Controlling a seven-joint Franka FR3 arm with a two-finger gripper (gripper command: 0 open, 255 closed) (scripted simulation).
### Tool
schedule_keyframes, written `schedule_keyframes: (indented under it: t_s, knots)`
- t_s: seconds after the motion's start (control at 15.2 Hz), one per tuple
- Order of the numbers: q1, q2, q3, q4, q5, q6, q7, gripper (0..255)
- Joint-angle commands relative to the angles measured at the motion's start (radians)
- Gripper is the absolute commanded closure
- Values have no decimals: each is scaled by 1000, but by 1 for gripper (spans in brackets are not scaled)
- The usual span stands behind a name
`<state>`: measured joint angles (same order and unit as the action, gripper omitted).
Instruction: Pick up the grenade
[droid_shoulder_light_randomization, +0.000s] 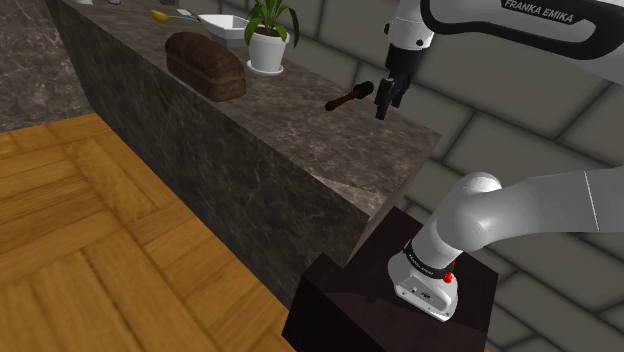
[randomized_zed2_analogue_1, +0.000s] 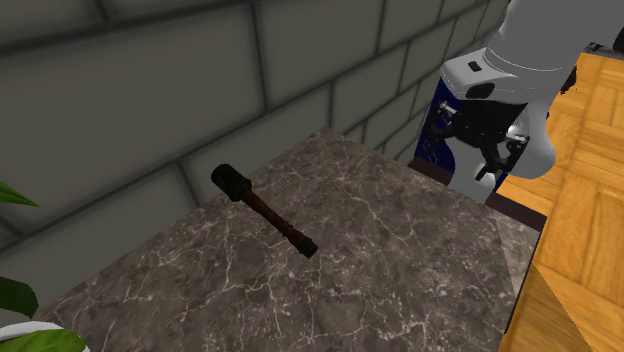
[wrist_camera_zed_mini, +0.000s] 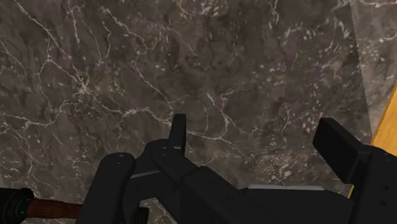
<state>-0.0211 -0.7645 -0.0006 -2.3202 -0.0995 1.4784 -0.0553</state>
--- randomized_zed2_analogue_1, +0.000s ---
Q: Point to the blue patterned robot stand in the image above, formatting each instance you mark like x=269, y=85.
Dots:
x=433, y=141

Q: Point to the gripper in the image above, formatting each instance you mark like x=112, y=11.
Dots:
x=482, y=119

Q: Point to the green plant in white pot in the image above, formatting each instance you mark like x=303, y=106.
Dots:
x=34, y=341

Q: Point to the black and brown hand tool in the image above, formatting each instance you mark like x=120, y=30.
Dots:
x=265, y=210

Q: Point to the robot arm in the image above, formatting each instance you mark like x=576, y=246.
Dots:
x=529, y=39

